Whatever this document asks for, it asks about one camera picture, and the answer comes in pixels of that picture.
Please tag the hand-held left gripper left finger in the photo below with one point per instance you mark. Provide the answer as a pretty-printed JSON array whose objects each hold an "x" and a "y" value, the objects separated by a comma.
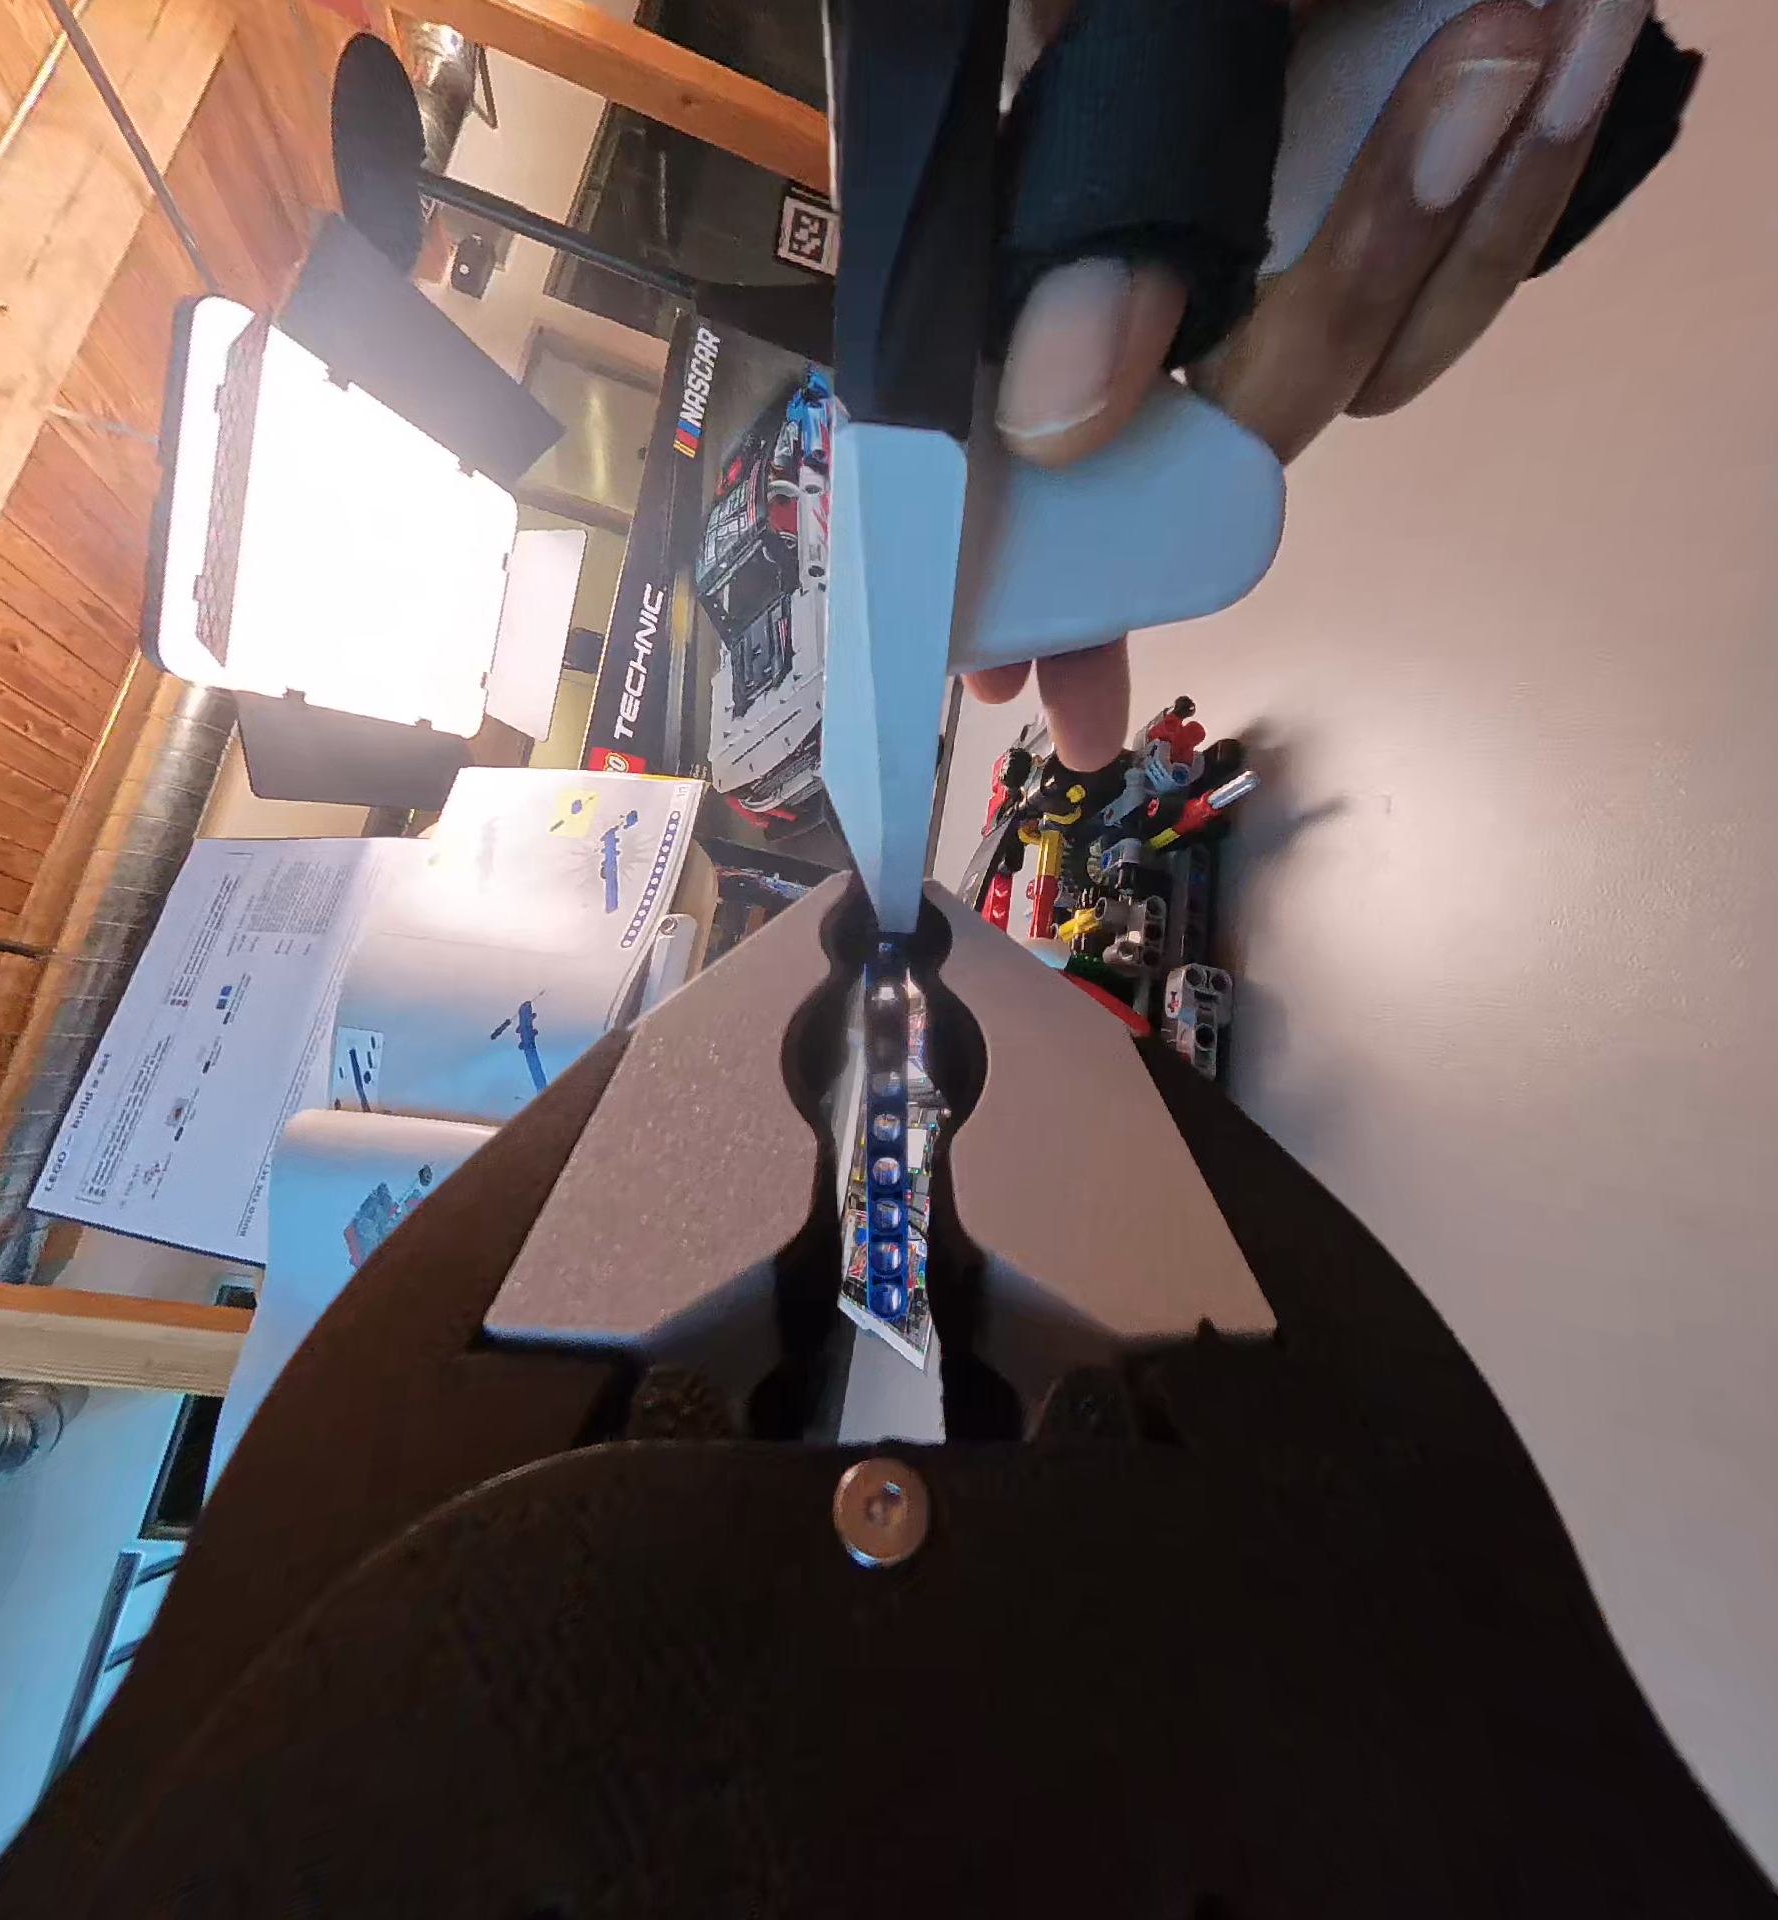
[{"x": 647, "y": 1199}]

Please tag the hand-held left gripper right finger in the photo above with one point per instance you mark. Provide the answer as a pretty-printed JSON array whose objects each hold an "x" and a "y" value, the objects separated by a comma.
[{"x": 1102, "y": 1199}]

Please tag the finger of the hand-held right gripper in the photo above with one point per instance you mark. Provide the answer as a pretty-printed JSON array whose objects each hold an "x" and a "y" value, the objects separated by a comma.
[{"x": 891, "y": 632}]

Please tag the long blue lego beam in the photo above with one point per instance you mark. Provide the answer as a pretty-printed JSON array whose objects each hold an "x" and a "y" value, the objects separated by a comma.
[{"x": 891, "y": 1199}]

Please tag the lego set box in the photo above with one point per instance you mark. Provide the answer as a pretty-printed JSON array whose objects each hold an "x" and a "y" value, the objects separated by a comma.
[{"x": 647, "y": 632}]

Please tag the lego instruction booklet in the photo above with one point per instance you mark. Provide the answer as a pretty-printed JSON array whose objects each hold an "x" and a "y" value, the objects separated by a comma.
[{"x": 527, "y": 932}]

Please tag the partly built lego car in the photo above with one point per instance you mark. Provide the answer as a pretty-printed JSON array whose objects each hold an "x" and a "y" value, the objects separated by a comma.
[{"x": 1120, "y": 900}]

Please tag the person's right hand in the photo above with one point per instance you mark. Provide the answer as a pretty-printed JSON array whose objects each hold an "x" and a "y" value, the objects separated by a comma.
[{"x": 1372, "y": 303}]

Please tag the small framed marker tag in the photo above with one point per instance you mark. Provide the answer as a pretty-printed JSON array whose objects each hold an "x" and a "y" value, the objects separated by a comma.
[{"x": 812, "y": 238}]

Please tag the shiny sticker sheet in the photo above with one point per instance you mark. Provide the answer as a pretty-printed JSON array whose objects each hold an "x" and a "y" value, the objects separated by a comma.
[{"x": 852, "y": 1266}]

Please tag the printed white paper sheet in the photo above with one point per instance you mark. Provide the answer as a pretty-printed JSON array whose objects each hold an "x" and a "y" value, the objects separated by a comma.
[{"x": 197, "y": 1051}]

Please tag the black round lamp head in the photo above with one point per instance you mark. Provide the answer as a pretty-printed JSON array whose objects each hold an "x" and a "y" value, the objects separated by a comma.
[{"x": 378, "y": 154}]

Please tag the bright studio light panel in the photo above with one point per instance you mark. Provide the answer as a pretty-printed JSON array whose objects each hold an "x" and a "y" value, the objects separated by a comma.
[{"x": 345, "y": 514}]

